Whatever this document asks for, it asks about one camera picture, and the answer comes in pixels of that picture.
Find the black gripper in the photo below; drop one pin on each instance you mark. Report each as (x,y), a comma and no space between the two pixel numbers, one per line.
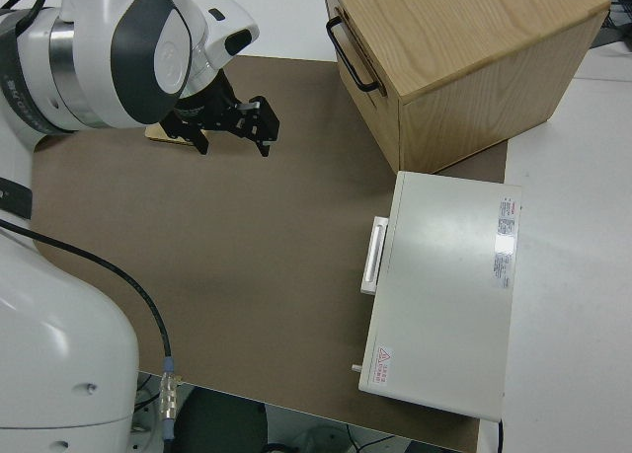
(207,107)

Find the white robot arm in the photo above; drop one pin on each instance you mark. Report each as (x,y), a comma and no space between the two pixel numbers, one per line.
(99,53)

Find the wooden stand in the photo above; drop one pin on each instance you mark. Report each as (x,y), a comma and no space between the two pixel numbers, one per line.
(157,133)

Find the brown table mat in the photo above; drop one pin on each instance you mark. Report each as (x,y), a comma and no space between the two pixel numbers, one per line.
(247,250)

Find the wooden drawer box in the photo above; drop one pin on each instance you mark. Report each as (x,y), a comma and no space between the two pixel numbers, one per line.
(469,28)

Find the white toaster oven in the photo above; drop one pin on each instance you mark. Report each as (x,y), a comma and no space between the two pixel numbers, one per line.
(444,285)

